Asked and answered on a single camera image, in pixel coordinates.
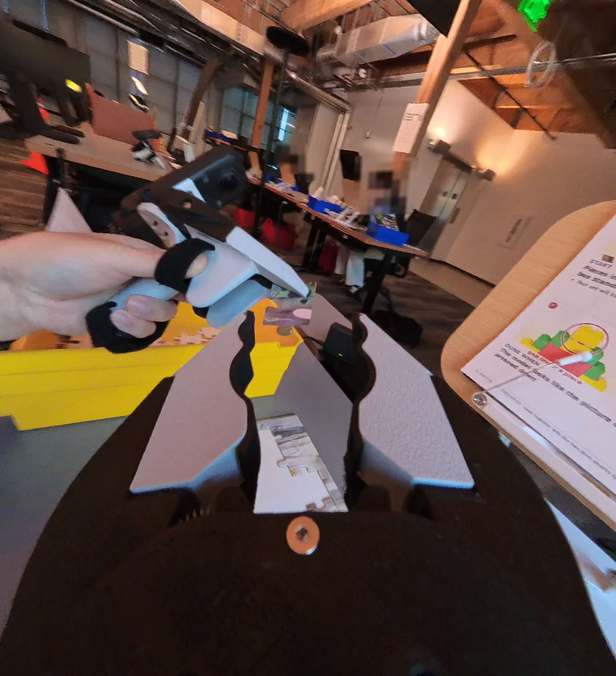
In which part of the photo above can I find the person's left hand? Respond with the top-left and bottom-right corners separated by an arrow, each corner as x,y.
0,231 -> 209,342

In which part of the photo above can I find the yellow plastic bin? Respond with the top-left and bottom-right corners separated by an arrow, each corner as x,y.
0,298 -> 304,432

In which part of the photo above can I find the black office chair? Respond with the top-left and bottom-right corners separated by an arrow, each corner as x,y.
392,210 -> 438,279

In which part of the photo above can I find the grey striped puzzle piece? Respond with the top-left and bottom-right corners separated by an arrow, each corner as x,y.
263,417 -> 309,440

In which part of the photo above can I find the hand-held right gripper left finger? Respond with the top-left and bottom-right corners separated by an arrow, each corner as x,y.
130,312 -> 261,508

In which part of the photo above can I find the wood-edged office desk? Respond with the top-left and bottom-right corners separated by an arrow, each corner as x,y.
24,133 -> 183,234
249,173 -> 430,313

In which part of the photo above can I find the black pole stand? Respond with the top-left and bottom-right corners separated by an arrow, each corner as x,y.
254,25 -> 310,234

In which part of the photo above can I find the white paper notice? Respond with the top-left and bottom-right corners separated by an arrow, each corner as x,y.
392,103 -> 430,154

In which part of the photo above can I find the black bag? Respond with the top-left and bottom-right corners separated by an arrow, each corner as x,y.
371,310 -> 424,348

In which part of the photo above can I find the wooden pillar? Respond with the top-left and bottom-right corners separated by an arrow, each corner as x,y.
392,0 -> 484,171

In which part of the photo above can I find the purple pink puzzle piece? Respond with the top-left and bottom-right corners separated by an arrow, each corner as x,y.
263,282 -> 317,337

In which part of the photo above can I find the printed instruction sheet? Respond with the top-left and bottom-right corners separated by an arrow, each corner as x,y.
461,185 -> 616,519

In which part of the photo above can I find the puzzle frame board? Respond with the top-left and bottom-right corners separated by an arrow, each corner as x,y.
254,414 -> 349,514

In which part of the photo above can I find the black monitor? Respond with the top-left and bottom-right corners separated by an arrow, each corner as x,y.
0,15 -> 93,144

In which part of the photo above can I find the green exit sign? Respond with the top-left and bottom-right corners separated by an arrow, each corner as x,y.
516,0 -> 555,31

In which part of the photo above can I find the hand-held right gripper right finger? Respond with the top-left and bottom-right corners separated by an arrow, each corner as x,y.
346,312 -> 476,510

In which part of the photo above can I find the black power adapter box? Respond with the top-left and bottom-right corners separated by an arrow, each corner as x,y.
322,323 -> 357,366

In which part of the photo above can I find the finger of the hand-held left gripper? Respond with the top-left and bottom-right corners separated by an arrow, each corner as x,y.
225,227 -> 312,298
207,276 -> 288,329

